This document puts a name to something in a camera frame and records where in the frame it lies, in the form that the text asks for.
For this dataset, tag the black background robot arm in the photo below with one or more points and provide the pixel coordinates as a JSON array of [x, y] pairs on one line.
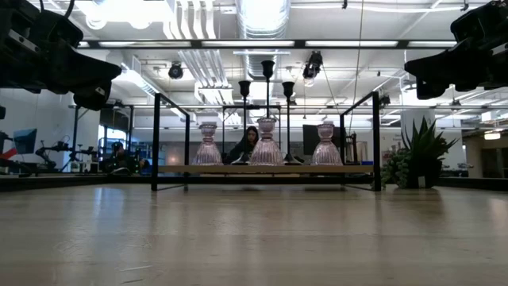
[[59, 150]]

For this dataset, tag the potted aloe plant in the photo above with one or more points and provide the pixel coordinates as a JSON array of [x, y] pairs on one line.
[[426, 159]]

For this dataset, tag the wooden shelf with black frame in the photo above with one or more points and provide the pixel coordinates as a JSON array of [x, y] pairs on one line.
[[238, 169]]

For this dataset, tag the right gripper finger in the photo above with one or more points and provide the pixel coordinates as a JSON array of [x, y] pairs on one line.
[[432, 89], [440, 65]]

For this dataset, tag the person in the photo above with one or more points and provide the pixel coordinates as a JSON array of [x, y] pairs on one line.
[[249, 143], [123, 161]]

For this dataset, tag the black background station frame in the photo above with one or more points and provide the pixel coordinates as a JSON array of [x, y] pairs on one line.
[[234, 107]]

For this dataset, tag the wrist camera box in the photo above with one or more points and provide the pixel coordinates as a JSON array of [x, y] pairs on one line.
[[59, 29], [482, 22]]

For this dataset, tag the dark computer monitor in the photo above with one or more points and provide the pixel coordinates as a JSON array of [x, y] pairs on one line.
[[309, 139]]

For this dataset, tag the black metal candlestick holder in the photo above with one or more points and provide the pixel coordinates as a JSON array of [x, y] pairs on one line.
[[245, 88], [288, 89], [268, 68]]

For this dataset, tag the silver ceiling air duct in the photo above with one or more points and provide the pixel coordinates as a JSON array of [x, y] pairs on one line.
[[262, 24]]

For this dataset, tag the black aluminium table frame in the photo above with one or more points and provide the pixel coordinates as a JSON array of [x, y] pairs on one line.
[[299, 44]]

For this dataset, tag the small green succulent plant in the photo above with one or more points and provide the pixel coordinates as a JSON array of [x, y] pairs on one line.
[[397, 167]]

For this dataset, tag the blue lit monitor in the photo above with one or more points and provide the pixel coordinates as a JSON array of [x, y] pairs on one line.
[[24, 141]]

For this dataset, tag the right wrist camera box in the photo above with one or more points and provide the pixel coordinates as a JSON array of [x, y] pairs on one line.
[[482, 22]]

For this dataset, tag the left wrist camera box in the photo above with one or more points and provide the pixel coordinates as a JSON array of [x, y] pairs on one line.
[[59, 29]]

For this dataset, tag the bright wall lamp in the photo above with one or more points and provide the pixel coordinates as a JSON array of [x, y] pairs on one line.
[[492, 136]]

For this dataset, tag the red background object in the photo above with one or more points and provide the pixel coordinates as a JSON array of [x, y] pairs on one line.
[[8, 155]]

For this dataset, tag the black ceiling spotlight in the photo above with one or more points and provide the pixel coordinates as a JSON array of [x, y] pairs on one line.
[[175, 71], [312, 66]]

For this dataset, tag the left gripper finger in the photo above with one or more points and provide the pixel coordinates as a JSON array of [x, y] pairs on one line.
[[93, 99], [87, 75]]

